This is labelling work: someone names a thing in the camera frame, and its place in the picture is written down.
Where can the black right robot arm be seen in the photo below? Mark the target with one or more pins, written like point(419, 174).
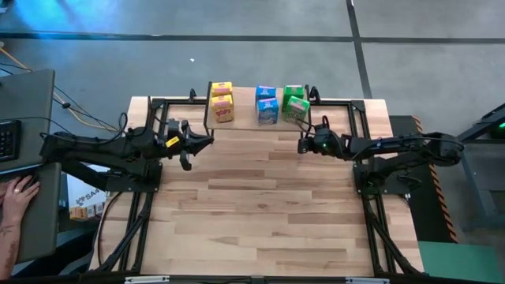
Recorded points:
point(394, 144)

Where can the black frame clamp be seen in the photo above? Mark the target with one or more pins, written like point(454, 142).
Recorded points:
point(315, 94)
point(192, 94)

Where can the black hazard striped mat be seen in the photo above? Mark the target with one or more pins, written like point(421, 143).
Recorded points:
point(424, 213)

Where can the blue Rice Krispies cereal box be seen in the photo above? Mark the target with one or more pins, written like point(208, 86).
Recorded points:
point(268, 114)
point(265, 91)

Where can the yellow label tag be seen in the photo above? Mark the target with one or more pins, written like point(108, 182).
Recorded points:
point(172, 141)

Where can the white printed cardboard box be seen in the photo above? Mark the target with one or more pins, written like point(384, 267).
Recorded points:
point(84, 197)

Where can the green Apple Jacks cereal box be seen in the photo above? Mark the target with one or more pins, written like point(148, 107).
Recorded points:
point(296, 110)
point(292, 91)

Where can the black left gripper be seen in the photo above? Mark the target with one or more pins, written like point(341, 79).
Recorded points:
point(185, 146)

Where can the black table frame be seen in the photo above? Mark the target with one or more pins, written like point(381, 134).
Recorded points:
point(181, 103)

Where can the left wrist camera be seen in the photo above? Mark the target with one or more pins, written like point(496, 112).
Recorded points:
point(173, 126)

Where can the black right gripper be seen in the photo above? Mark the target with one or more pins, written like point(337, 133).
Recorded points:
point(327, 144)

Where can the person's hand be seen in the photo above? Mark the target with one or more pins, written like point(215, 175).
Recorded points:
point(19, 201)

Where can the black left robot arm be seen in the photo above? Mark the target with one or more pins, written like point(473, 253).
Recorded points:
point(98, 148)

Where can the black keyboard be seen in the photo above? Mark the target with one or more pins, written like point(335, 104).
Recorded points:
point(10, 142)

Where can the black neighbouring rig frame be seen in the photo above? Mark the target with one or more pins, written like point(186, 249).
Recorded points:
point(475, 130)

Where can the person's forearm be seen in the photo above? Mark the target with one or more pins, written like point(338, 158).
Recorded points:
point(8, 248)

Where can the white frame bracket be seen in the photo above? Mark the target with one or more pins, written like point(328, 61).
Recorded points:
point(367, 281)
point(146, 279)

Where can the green floor mat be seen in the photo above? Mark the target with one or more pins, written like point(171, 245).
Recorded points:
point(461, 264)

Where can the yellow Corn Pops cereal box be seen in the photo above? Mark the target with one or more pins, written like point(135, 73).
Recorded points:
point(222, 112)
point(221, 87)

